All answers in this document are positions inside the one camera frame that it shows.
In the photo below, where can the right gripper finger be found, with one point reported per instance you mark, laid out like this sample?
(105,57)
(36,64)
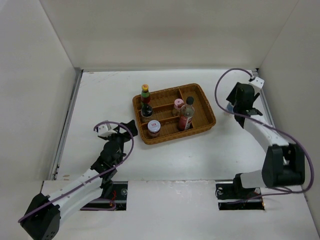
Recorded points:
(240,115)
(234,96)

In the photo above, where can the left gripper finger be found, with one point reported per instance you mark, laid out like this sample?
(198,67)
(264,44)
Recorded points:
(131,128)
(114,133)

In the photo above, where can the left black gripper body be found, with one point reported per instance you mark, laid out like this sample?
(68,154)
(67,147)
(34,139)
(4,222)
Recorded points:
(120,141)

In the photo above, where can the green-label yellow-cap sauce bottle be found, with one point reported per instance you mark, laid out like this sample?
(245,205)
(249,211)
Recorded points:
(145,98)

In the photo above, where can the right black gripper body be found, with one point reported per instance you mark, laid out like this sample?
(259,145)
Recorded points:
(255,96)

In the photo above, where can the white blue-label cylindrical container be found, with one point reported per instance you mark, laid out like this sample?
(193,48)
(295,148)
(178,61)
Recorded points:
(230,108)

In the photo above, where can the brown wicker divided basket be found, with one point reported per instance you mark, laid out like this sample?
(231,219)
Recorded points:
(162,102)

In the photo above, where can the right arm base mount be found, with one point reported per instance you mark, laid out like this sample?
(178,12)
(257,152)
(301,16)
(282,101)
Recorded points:
(230,199)

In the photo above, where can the red-label lid glass jar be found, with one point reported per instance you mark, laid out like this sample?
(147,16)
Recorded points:
(154,127)

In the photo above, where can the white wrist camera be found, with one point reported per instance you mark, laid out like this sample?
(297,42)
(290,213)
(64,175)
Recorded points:
(104,130)
(257,83)

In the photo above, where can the dark soy sauce bottle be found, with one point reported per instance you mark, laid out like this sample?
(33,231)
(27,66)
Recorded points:
(186,114)

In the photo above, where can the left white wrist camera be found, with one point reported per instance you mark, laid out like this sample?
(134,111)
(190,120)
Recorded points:
(104,130)

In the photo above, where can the pink-lid spice shaker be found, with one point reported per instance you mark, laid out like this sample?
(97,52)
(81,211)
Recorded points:
(178,103)

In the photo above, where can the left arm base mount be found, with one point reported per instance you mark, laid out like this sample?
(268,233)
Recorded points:
(113,198)

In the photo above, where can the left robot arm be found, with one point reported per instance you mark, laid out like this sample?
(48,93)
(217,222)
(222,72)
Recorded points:
(46,213)

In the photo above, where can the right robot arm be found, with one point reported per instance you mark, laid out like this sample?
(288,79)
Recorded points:
(284,162)

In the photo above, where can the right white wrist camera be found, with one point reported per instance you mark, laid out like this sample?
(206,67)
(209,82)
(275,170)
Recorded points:
(257,83)

